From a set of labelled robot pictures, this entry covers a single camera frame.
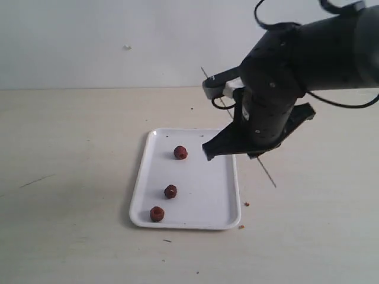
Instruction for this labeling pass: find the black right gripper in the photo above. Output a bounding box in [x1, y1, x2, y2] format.
[202, 87, 316, 161]

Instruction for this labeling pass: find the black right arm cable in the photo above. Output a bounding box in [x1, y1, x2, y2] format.
[210, 0, 379, 110]

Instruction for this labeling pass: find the white rectangular plastic tray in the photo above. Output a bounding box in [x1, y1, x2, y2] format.
[129, 128, 241, 230]

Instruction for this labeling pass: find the thin metal skewer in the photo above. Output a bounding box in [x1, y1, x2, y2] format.
[200, 66, 277, 189]

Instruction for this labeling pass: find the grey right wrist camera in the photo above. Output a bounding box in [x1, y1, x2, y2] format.
[202, 66, 246, 101]

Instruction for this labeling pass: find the red date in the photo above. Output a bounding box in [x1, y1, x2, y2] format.
[164, 185, 177, 199]
[173, 146, 188, 160]
[150, 206, 165, 222]

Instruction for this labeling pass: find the red date top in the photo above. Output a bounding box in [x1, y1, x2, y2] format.
[173, 146, 188, 160]

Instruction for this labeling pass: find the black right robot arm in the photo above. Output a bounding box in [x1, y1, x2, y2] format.
[202, 1, 378, 160]

